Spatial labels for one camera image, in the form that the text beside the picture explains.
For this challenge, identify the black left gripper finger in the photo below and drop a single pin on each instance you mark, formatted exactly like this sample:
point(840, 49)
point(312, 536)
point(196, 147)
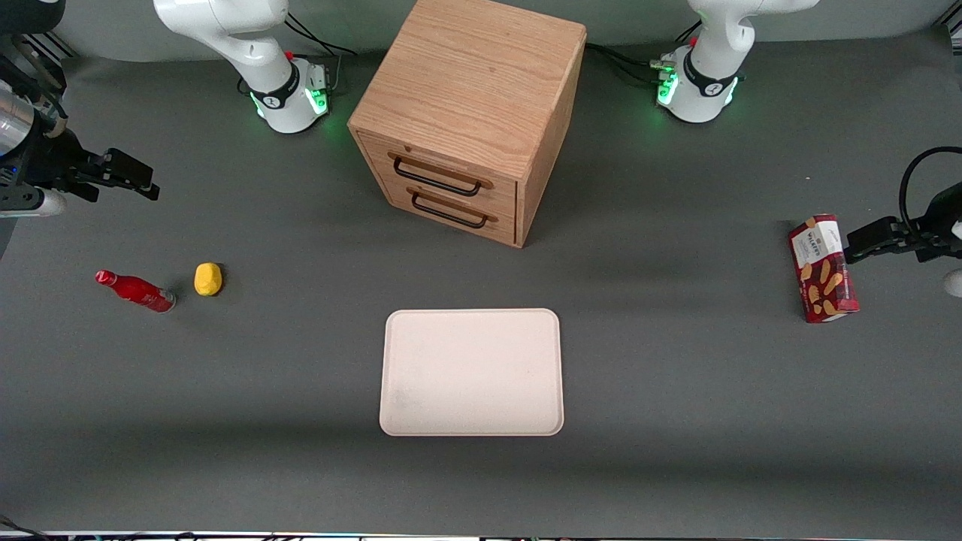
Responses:
point(883, 249)
point(872, 234)

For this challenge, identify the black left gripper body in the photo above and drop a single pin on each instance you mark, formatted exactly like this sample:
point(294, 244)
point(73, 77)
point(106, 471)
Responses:
point(930, 234)

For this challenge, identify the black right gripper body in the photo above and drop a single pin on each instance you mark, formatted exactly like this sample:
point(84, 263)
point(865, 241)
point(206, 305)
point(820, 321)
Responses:
point(54, 163)

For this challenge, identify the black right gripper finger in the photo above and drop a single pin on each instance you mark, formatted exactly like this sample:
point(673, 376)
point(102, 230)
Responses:
point(146, 189)
point(134, 167)

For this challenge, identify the red coke bottle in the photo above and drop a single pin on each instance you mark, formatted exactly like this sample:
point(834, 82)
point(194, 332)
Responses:
point(139, 291)

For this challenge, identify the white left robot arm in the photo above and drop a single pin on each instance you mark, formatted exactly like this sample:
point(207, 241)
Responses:
point(710, 75)

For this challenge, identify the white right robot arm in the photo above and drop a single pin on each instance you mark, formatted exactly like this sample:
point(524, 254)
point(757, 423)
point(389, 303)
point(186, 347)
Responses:
point(264, 69)

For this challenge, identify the beige rectangular tray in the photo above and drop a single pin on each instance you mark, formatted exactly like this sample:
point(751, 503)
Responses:
point(472, 372)

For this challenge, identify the red shortbread cookie box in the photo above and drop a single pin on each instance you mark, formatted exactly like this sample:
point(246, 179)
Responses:
point(823, 270)

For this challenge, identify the yellow lemon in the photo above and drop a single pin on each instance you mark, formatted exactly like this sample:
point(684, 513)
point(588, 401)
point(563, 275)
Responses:
point(207, 279)

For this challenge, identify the oak wooden drawer cabinet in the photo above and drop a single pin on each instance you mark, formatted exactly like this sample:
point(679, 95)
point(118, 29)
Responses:
point(481, 98)

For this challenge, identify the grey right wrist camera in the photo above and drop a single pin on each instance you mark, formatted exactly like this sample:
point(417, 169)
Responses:
point(34, 203)

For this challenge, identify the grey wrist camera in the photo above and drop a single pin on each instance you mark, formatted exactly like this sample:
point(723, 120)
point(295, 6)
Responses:
point(955, 283)
point(34, 203)

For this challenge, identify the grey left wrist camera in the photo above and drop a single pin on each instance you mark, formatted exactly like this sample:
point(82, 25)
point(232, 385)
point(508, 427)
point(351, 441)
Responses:
point(955, 283)

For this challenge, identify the aluminium frame rail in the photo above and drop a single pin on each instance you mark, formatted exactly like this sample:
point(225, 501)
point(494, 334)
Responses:
point(49, 46)

